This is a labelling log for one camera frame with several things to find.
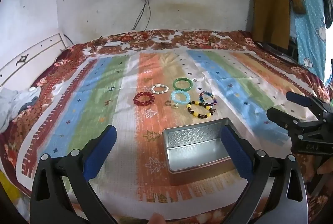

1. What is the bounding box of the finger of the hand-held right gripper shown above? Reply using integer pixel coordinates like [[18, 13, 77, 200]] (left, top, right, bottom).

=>
[[266, 107, 310, 133], [286, 92, 329, 113]]

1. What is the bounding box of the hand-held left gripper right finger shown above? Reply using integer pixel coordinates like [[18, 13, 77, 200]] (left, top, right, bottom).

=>
[[221, 125, 310, 224]]

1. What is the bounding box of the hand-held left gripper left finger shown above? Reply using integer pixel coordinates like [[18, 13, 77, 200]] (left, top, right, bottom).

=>
[[30, 124, 117, 224]]

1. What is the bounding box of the silver metal tin box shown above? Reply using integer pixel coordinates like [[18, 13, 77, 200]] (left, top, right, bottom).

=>
[[162, 117, 244, 186]]

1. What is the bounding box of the yellow and brown bead bracelet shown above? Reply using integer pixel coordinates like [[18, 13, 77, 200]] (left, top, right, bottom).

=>
[[186, 100, 216, 120]]

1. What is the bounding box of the red bead bracelet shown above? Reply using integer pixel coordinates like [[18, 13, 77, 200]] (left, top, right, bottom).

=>
[[133, 92, 152, 105]]

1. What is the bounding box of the purple bead bracelet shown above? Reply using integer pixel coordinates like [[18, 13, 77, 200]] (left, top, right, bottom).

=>
[[199, 91, 217, 107]]

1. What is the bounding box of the light blue bead bracelet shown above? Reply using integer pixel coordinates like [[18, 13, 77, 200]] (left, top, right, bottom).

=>
[[171, 90, 190, 105]]

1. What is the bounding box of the white bead bracelet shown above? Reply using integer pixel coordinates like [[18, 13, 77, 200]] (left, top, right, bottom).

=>
[[150, 84, 169, 95]]

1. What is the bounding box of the green jade bangle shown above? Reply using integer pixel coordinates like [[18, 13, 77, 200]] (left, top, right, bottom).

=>
[[173, 78, 193, 91]]

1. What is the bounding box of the person's left hand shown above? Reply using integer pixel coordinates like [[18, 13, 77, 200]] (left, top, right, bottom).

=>
[[149, 213, 166, 224]]

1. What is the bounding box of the striped colourful cloth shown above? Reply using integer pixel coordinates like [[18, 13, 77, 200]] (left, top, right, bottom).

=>
[[19, 50, 326, 220]]

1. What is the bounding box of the blue patterned hanging cloth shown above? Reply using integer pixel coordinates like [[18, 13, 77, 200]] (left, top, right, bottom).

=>
[[256, 0, 329, 84]]

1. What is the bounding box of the grey crumpled cloth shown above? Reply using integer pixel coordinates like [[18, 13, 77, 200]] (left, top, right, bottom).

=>
[[0, 87, 42, 133]]

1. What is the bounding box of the yellow object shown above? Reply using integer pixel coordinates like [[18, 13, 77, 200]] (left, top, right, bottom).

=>
[[0, 171, 21, 215]]

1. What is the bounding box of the brown hanging garment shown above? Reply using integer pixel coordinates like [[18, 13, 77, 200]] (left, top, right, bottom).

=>
[[252, 0, 306, 50]]

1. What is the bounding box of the red floral bedsheet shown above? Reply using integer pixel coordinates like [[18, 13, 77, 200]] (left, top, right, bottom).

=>
[[0, 30, 333, 224]]

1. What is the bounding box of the white headboard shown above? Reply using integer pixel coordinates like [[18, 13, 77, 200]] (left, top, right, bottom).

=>
[[0, 33, 75, 89]]

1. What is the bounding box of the black cable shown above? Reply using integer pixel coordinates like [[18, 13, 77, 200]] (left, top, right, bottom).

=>
[[139, 0, 152, 36], [122, 0, 146, 38]]

